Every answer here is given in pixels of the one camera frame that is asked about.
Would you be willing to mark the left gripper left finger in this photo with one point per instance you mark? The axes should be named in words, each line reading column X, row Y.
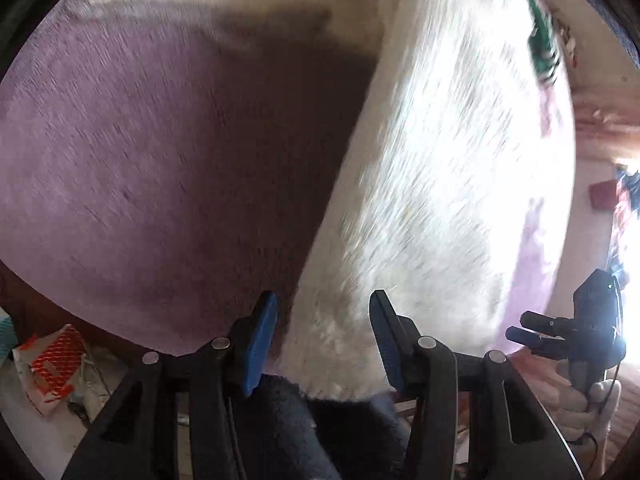
column 135, row 436

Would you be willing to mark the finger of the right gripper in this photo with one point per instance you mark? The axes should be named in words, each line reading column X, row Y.
column 550, row 346
column 545, row 325

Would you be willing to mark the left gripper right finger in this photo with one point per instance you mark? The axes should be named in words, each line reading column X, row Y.
column 512, row 435

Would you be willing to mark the white fluffy sweater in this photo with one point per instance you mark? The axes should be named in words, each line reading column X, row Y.
column 433, row 193

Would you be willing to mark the white gloved right hand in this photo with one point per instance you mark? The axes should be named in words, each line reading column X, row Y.
column 587, row 412

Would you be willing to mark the red white patterned bag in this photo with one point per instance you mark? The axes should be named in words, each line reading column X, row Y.
column 48, row 367

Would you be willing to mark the black garment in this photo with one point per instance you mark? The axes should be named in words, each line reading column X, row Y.
column 283, row 434

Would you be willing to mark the pink window curtain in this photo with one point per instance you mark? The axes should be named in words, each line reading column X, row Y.
column 607, row 122

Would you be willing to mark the floral purple bed blanket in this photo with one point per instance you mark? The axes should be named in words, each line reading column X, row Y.
column 165, row 161

